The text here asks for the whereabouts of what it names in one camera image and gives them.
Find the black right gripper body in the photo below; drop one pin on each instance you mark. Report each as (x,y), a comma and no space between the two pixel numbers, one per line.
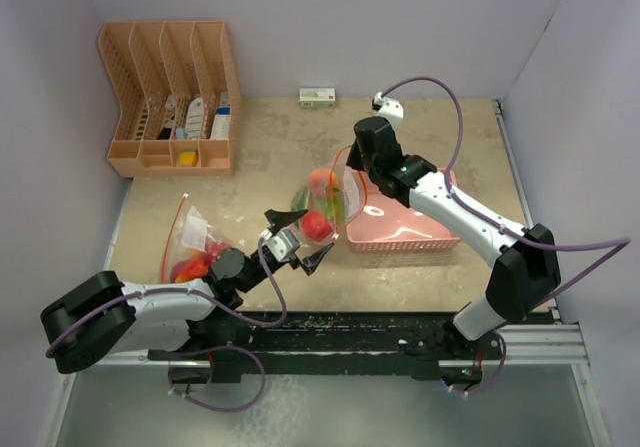
(355,160)

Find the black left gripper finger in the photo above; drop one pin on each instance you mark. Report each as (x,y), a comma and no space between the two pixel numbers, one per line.
(279,219)
(310,263)

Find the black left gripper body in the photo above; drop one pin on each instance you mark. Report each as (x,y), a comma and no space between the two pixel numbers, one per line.
(258,273)

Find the watermelon slice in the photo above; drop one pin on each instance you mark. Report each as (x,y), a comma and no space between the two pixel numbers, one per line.
(301,199)

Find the large red apple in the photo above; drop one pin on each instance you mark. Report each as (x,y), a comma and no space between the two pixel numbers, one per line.
(315,226)

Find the pink red apple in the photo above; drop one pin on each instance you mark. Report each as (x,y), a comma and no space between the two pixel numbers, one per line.
(213,249)

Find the peach with green leaf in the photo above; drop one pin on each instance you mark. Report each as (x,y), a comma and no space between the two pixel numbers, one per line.
(320,181)

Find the red yellow apple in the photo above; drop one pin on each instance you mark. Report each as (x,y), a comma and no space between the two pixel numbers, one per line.
(188,270)

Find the clear zip bag orange zipper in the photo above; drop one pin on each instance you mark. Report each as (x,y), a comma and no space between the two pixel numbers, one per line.
(187,236)

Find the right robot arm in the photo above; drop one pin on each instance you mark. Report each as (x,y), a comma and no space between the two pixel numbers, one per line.
(525,268)

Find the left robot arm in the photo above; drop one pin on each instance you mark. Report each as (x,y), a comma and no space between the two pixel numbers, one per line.
(105,315)

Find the pink perforated plastic basket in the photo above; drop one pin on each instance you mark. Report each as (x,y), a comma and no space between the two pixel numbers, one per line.
(376,223)

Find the small green white box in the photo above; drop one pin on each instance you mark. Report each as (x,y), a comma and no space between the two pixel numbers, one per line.
(317,98)

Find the blue white box in organizer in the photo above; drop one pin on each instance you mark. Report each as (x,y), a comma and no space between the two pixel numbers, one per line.
(222,119)

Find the yellow item in organizer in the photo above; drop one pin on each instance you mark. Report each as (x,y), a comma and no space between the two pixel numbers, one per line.
(188,159)

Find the white bottle in organizer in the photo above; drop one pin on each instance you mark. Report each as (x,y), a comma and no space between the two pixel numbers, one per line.
(194,119)

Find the orange desk file organizer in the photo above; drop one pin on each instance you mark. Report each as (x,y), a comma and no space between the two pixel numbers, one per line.
(156,68)

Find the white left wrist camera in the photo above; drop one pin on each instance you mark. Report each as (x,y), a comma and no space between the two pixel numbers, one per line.
(283,245)

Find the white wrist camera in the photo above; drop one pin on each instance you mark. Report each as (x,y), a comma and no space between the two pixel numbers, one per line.
(388,108)
(283,245)

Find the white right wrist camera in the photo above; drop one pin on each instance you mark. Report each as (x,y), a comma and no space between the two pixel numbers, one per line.
(388,108)

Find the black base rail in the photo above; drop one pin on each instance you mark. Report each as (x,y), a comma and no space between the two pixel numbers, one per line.
(420,345)

